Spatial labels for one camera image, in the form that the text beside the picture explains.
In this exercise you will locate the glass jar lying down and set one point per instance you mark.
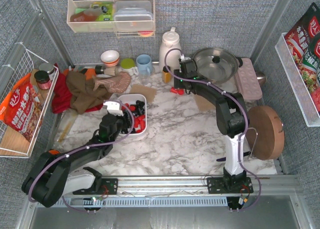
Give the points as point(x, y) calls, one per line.
point(104, 70)

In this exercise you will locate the red cloth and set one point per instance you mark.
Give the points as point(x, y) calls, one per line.
point(62, 95)

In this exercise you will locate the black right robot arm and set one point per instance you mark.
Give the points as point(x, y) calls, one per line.
point(231, 118)

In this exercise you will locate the white right wall basket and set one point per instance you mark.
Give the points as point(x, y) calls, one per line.
point(302, 96)

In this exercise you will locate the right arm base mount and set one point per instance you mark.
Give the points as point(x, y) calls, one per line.
point(218, 185)

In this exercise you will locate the dark lidded red jar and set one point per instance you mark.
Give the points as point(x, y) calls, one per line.
point(42, 79)

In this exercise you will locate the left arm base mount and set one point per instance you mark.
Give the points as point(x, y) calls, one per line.
point(107, 186)

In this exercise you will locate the silver lidded jar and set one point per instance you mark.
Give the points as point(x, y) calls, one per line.
point(49, 68)

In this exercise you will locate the tan scouring pad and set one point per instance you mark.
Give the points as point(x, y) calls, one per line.
point(148, 92)
point(203, 104)

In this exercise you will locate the orange plastic cup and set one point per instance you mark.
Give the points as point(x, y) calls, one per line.
point(54, 152)

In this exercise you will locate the steel ladle bowl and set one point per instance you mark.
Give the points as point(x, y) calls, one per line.
point(261, 77)

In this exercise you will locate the steel pot with lid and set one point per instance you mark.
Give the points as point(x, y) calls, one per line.
point(217, 64)

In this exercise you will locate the white thermos jug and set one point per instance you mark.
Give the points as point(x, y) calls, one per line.
point(170, 40)

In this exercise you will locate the pink striped towel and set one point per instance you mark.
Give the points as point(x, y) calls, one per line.
point(116, 84)

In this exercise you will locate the orange spice bottle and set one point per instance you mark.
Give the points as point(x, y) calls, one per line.
point(166, 75)

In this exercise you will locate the orange snack bag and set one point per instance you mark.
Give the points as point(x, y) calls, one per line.
point(19, 110)

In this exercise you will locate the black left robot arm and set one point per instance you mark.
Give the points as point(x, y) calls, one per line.
point(57, 174)

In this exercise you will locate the white orange striped bowl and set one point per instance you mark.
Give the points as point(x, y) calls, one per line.
point(110, 58)

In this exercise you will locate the brown cloth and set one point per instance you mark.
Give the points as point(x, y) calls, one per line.
point(84, 97)

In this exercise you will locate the clear glass cup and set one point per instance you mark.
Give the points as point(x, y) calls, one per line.
point(144, 78)

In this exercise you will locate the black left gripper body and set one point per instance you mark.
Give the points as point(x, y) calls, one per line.
point(124, 122)

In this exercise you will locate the round wooden board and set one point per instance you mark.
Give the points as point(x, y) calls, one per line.
point(266, 137)

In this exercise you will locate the pink egg tray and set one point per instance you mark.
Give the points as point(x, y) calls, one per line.
point(247, 82)

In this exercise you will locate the white wire wall basket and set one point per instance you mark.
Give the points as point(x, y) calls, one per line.
point(12, 143)

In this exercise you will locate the white plastic storage basket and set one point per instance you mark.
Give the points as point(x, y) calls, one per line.
point(130, 101)

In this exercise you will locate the blue mug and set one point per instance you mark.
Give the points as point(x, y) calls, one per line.
point(144, 64)

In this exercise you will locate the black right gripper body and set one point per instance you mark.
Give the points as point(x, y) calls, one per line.
point(176, 77)

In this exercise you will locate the green packet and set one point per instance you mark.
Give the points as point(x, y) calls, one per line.
point(107, 11)

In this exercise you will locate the black coffee capsule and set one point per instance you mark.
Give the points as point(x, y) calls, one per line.
point(139, 108)

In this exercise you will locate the clear plastic food containers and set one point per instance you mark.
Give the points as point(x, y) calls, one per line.
point(133, 15)

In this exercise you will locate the cream wall shelf basket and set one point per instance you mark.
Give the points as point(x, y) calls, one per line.
point(82, 19)

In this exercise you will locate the green lidded white cup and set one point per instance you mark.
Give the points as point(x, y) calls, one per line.
point(128, 65)

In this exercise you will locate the red seasoning packet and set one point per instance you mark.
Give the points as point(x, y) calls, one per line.
point(303, 41)

